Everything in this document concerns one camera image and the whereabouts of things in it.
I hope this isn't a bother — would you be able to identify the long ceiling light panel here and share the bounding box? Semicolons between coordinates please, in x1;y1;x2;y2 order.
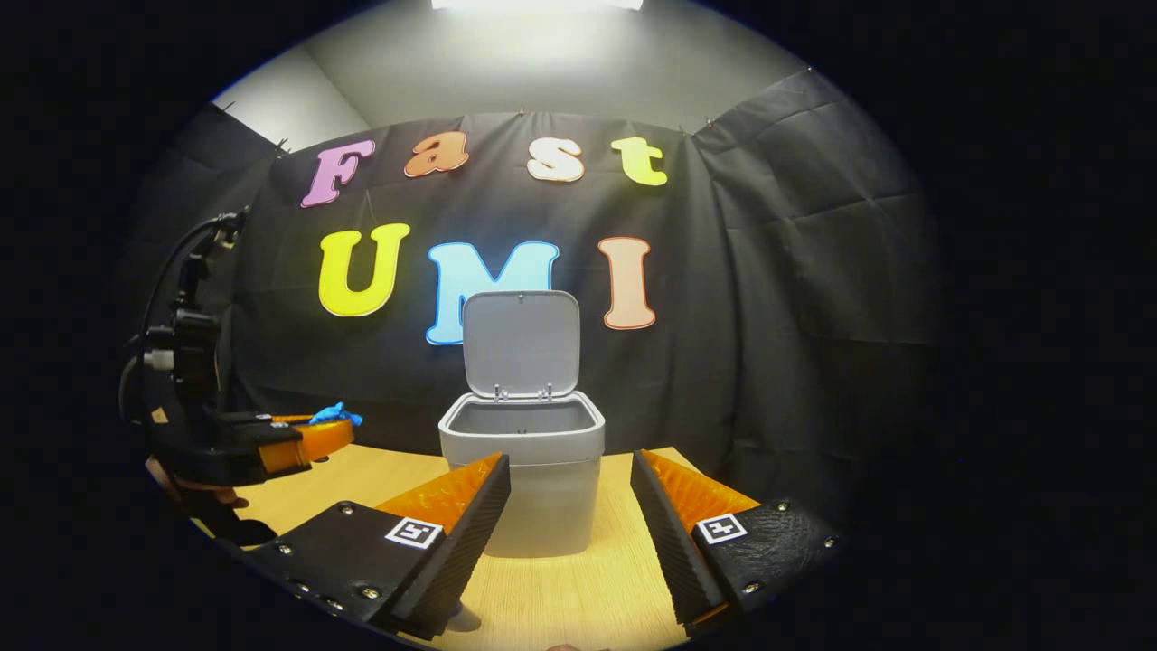
432;0;644;12

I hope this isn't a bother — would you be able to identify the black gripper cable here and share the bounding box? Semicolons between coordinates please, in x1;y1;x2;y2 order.
138;212;243;337

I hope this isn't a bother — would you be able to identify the wooden desktop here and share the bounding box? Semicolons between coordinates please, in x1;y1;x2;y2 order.
212;443;769;651

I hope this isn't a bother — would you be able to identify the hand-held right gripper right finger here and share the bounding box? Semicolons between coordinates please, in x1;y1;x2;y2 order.
630;449;846;638

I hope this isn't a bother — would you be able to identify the black backdrop cloth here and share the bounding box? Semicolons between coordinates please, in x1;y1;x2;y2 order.
122;68;945;534

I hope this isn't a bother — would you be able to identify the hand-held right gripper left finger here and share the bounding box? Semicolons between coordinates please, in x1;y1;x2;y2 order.
244;452;512;641

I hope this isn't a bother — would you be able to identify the white desktop garbage bin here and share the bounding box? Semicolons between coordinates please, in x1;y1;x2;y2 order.
438;289;607;559

